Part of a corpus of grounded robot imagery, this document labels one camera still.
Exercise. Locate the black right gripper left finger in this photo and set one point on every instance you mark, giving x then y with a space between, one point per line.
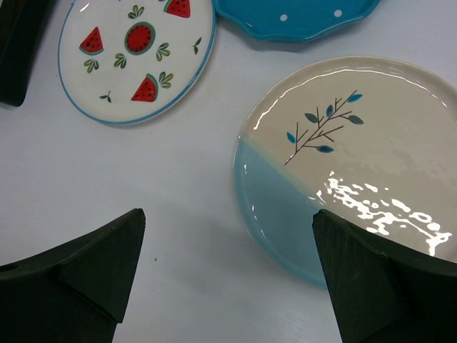
77 291

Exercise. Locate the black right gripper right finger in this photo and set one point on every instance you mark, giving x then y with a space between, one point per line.
382 291

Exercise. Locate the cream blue leaf plate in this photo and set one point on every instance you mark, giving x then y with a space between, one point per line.
370 139

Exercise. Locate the teal polka dot plate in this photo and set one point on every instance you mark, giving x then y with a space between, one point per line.
297 21

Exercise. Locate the white watermelon pattern plate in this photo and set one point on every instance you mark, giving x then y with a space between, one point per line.
121 62

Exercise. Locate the black drip tray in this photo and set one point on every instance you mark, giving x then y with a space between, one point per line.
22 27

